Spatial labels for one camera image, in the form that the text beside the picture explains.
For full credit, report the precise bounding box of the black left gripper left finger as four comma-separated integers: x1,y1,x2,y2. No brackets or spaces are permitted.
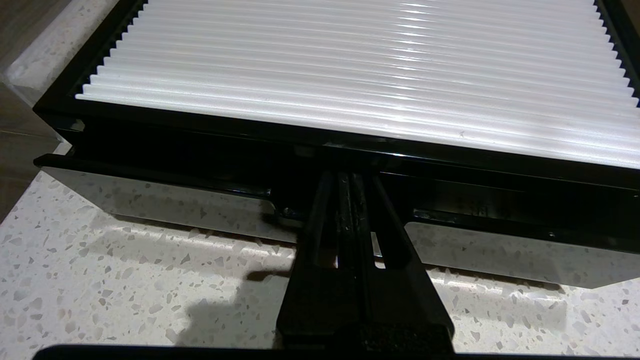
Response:
276,170,359,347

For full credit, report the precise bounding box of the black box white ribbed top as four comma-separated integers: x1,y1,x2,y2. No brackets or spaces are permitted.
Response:
32,0,640,193

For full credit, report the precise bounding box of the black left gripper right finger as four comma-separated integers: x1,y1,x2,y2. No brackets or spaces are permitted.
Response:
349,171,456,347

